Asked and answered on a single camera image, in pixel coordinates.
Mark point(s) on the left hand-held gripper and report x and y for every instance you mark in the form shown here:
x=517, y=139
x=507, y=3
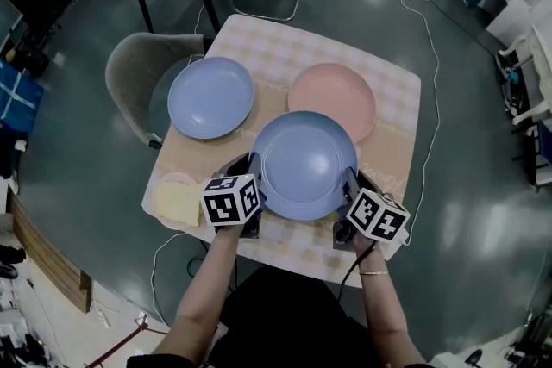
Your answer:
x=230, y=202

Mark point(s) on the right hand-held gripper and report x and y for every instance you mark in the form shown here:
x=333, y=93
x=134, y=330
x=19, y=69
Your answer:
x=377, y=216

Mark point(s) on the blue plate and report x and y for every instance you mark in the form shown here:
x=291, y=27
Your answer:
x=211, y=97
x=304, y=168

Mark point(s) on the small pale pink plate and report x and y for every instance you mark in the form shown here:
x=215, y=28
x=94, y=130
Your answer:
x=179, y=176

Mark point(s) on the person's left forearm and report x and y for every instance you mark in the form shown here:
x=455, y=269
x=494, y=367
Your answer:
x=207, y=284

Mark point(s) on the person's right forearm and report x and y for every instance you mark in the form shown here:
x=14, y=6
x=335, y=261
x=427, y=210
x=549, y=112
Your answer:
x=384, y=306

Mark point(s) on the stack of wooden boards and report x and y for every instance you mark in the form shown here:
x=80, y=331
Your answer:
x=47, y=254

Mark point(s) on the yellow sponge block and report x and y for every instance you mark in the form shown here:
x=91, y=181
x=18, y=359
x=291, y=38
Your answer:
x=177, y=202

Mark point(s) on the checkered tablecloth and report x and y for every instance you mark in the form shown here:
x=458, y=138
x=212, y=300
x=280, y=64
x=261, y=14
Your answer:
x=276, y=43

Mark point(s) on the person's black clothing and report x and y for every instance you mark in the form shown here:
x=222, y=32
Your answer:
x=293, y=323

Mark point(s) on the grey upholstered chair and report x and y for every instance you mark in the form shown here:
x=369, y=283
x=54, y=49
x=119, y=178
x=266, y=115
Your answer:
x=129, y=69

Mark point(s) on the blue bag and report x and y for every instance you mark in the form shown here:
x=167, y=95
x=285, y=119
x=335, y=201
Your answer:
x=17, y=95

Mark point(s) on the white frame chair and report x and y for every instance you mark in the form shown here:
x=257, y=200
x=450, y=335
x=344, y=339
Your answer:
x=532, y=90

